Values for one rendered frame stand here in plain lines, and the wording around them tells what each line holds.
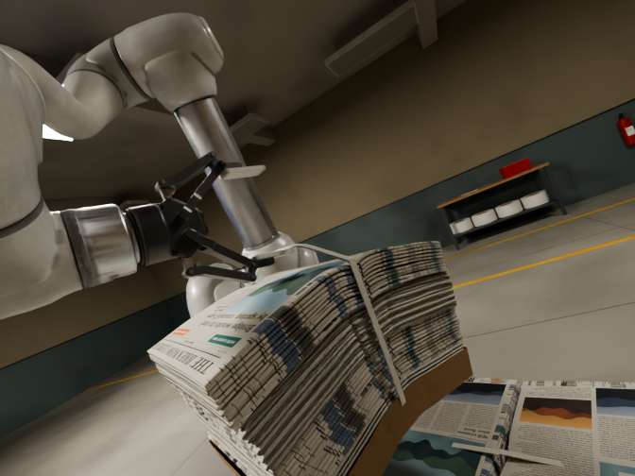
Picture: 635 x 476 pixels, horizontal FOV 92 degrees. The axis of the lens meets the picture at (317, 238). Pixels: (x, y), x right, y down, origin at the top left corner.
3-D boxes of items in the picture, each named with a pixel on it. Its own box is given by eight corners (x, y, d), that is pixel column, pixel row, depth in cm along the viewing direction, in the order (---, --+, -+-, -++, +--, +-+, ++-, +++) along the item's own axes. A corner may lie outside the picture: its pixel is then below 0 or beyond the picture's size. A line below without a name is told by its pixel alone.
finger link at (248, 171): (219, 180, 48) (218, 176, 48) (258, 176, 53) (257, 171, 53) (226, 173, 46) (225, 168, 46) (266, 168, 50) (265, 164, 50)
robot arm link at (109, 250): (85, 292, 38) (138, 277, 41) (84, 284, 31) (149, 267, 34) (63, 222, 38) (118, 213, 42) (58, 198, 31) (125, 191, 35)
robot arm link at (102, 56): (40, 74, 58) (106, 45, 58) (65, 49, 70) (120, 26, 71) (94, 134, 68) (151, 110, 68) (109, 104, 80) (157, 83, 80)
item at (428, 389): (352, 357, 71) (349, 338, 72) (474, 374, 49) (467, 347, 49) (296, 383, 61) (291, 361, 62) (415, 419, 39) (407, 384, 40)
